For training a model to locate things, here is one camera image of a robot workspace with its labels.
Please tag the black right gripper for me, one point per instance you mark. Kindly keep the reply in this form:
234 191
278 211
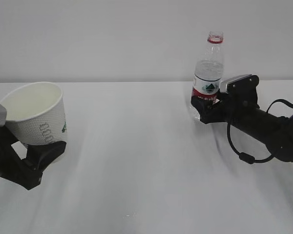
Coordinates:
211 111

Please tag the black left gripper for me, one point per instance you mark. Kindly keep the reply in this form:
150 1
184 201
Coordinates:
26 172

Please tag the Nongfu Spring water bottle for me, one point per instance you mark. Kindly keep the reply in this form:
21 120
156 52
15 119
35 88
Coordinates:
209 68

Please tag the white paper cup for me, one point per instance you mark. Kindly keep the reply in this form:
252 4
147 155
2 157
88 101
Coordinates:
36 114

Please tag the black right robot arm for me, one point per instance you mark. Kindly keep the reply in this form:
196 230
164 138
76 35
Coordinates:
243 113

